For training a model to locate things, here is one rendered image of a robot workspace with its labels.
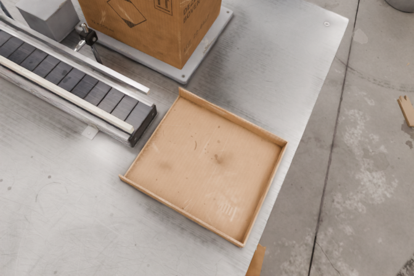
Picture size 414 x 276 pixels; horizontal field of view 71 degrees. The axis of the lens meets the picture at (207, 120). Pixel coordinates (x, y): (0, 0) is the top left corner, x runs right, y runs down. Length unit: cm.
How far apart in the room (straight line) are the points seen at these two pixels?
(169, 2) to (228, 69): 28
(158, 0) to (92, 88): 27
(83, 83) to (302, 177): 124
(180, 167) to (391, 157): 148
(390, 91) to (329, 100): 42
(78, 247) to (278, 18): 82
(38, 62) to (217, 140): 48
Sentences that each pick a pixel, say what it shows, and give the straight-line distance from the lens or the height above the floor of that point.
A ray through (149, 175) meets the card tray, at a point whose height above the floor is 83.
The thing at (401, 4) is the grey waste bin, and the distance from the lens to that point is 271.
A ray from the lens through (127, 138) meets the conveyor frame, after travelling 67.
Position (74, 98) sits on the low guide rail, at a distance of 70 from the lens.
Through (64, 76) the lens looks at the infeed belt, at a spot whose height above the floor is 88.
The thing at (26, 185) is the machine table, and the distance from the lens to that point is 76.
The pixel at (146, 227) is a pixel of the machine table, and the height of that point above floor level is 83.
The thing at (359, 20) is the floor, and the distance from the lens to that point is 249.
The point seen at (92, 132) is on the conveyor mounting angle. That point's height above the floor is 83.
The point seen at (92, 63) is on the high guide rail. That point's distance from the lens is 68.
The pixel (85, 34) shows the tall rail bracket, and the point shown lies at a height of 97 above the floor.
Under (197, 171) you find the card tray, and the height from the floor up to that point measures 83.
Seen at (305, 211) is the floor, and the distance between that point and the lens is 163.
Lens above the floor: 149
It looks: 64 degrees down
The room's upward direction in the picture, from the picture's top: 10 degrees clockwise
